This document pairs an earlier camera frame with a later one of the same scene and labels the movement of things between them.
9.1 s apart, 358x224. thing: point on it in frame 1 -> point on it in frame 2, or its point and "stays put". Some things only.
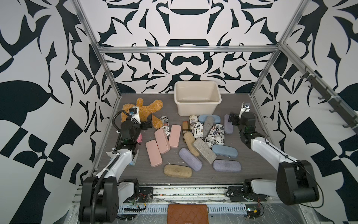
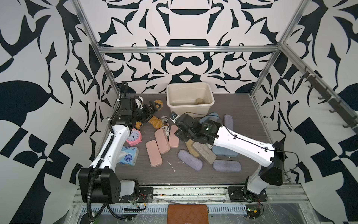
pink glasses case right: (174, 136) stays put
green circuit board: (253, 211) stays put
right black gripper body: (240, 129) -> (183, 135)
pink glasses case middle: (162, 142) stays put
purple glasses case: (190, 159) stays put
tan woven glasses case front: (177, 171) -> (199, 101)
